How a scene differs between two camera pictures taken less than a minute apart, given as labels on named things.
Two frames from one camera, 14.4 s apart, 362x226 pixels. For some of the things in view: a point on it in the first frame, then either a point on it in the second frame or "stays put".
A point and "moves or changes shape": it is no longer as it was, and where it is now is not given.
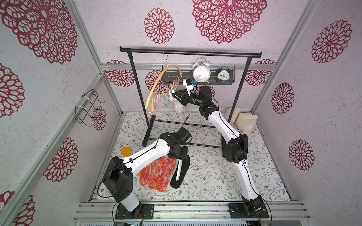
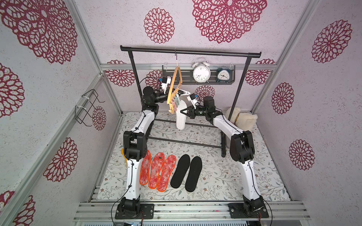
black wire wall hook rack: x=89 y=99 stays put
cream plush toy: x=245 y=121 stays put
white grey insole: x=179 y=107 moves or changes shape
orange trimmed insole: x=155 y=169 stays put
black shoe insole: x=185 y=164 stays put
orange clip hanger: x=170 y=87 moves or changes shape
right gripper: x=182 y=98 → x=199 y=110
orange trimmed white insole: x=168 y=168 stays put
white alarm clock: x=201 y=70 stays put
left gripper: x=185 y=155 → x=167 y=96
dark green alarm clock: x=223 y=75 stays put
